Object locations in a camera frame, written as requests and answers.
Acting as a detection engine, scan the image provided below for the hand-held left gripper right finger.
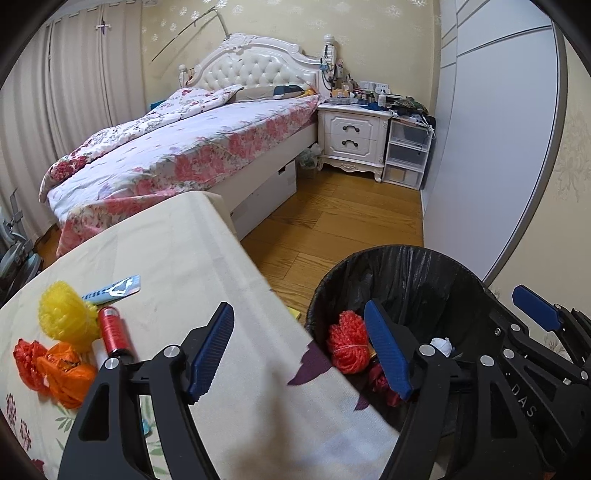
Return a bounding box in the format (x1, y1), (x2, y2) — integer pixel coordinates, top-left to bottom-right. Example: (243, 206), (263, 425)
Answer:
(364, 300), (541, 480)

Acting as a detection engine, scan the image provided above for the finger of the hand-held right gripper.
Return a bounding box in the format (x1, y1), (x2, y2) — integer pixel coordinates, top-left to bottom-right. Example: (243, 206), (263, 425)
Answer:
(492, 310), (587, 384)
(512, 285), (591, 352)

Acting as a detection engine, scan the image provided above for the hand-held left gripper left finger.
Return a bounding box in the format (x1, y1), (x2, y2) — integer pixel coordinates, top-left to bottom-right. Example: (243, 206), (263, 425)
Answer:
(58, 302), (236, 480)

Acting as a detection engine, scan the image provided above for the dark red ribbon bundle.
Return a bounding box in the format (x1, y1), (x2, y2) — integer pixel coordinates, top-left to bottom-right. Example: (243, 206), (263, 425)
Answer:
(367, 362), (402, 407)

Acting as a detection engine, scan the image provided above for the orange-red foam net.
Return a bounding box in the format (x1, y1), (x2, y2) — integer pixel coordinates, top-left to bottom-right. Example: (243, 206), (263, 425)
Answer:
(327, 311), (372, 374)

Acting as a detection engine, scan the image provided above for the trash bin with black bag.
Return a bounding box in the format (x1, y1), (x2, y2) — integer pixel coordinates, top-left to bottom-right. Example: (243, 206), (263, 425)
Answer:
(305, 246), (513, 439)

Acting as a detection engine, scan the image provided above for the red bottle with black cap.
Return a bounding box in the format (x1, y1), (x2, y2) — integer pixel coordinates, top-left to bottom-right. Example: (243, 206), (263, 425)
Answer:
(97, 306), (134, 361)

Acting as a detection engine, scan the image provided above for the small blue card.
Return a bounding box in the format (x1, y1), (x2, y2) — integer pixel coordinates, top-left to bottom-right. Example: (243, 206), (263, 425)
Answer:
(83, 275), (141, 305)

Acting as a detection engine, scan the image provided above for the orange plastic bag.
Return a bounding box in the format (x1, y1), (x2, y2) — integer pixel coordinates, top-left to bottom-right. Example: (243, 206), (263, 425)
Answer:
(37, 342), (99, 410)

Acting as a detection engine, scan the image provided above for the yellow foam net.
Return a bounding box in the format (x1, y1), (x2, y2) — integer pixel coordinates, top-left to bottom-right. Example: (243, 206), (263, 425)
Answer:
(38, 281), (101, 354)

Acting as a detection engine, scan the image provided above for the red plastic bag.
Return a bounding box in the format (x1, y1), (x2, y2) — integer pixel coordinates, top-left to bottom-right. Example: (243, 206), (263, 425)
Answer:
(13, 339), (49, 393)

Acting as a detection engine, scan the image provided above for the floral printed tablecloth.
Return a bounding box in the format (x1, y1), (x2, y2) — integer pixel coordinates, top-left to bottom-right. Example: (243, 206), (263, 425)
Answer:
(0, 191), (402, 480)

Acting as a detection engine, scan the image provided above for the white storage box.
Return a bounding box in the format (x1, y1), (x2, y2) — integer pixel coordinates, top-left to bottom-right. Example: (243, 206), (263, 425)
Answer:
(231, 161), (298, 241)

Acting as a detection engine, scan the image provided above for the white sliding wardrobe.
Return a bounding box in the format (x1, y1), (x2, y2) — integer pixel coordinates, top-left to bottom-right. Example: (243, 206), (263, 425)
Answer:
(422, 0), (568, 282)

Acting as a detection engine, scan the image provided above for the clear plastic drawer unit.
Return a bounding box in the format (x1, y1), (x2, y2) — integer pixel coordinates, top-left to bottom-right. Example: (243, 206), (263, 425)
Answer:
(383, 117), (435, 191)

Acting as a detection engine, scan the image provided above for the floral bed sheet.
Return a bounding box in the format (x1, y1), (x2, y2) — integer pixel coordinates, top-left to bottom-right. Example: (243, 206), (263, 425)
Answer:
(48, 95), (321, 257)

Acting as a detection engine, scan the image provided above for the plastic bag on floor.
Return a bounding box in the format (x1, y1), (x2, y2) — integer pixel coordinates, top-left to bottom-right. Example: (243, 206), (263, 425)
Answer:
(295, 145), (324, 178)

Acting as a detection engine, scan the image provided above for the grey office chair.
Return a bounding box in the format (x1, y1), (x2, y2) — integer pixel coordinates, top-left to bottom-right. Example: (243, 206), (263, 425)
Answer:
(0, 187), (44, 296)

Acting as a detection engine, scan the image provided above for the white nightstand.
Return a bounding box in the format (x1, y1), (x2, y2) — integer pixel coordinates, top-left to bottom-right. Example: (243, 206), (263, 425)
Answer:
(316, 102), (393, 183)

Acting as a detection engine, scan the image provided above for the floral quilt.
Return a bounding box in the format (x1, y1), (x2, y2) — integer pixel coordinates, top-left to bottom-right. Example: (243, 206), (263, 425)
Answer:
(39, 84), (245, 201)

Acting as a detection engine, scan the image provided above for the clutter of small toiletry items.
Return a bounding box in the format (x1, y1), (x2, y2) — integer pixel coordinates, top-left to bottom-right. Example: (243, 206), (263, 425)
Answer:
(323, 76), (435, 118)

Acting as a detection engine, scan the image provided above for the pillow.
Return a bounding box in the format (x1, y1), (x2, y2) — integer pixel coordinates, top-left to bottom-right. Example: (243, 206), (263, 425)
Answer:
(233, 84), (315, 102)

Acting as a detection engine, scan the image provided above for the white bed with tufted headboard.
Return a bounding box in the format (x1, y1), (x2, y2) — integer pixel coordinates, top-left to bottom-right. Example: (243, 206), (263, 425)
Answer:
(39, 32), (324, 259)

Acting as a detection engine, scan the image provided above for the beige curtain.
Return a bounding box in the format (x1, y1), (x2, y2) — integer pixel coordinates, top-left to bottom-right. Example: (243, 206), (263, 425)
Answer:
(46, 9), (148, 158)
(0, 23), (51, 232)

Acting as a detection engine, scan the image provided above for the thin metal pole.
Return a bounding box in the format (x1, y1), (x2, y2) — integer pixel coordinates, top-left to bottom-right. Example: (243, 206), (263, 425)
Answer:
(150, 7), (232, 63)

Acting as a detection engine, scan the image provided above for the white bedside device with cables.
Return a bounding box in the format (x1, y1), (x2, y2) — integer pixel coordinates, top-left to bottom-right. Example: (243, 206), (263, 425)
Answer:
(321, 41), (338, 90)

